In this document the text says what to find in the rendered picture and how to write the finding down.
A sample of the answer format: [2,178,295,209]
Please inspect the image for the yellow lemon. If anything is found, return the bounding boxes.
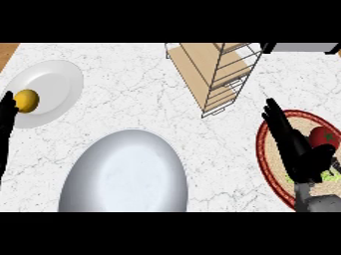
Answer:
[13,89,41,114]

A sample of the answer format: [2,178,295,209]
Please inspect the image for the large grey oval bowl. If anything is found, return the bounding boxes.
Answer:
[57,128,189,213]

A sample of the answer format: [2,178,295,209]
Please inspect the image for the white round plate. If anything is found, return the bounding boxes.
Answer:
[0,59,85,129]

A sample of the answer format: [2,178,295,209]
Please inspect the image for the grey appliance with black frame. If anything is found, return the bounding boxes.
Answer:
[260,43,341,56]

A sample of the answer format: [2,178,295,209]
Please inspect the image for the wire tiered shelf wooden trays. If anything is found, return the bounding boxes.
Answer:
[163,43,264,120]

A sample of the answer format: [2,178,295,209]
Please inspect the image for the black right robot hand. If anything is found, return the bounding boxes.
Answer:
[260,98,338,184]

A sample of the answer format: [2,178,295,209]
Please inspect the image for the round woven red-rimmed placemat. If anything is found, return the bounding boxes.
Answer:
[254,109,341,212]

